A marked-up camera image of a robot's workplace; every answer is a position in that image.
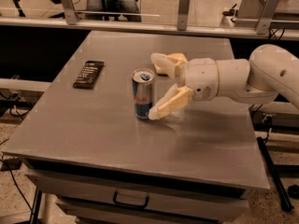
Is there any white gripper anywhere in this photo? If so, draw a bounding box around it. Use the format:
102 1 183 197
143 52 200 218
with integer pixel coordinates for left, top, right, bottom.
148 52 221 121

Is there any Red Bull can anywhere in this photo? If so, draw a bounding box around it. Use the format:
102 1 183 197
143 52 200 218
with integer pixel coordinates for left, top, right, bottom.
132 68 155 119

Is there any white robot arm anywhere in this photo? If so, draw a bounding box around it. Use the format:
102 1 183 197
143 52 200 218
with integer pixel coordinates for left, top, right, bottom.
149 44 299 120

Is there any yellow sponge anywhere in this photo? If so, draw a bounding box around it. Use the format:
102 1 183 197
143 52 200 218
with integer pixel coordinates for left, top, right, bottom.
152 52 189 76

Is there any black snack bar packet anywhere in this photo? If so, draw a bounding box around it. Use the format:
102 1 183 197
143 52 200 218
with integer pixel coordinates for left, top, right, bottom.
73 61 105 90

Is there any person seated in background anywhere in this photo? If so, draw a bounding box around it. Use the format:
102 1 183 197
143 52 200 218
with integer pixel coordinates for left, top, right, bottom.
85 0 141 22

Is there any black pole on floor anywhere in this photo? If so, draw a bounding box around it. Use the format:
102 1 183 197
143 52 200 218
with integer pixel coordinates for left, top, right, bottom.
257 137 294 212

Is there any metal railing frame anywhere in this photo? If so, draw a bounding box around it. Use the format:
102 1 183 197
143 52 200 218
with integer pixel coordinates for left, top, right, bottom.
0 0 259 38

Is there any white drawer with black handle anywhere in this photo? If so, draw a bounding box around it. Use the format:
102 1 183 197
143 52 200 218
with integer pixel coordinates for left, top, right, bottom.
25 170 249 224

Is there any black floor cable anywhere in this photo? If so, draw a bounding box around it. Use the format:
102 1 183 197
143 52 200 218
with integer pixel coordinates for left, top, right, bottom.
0 159 36 217

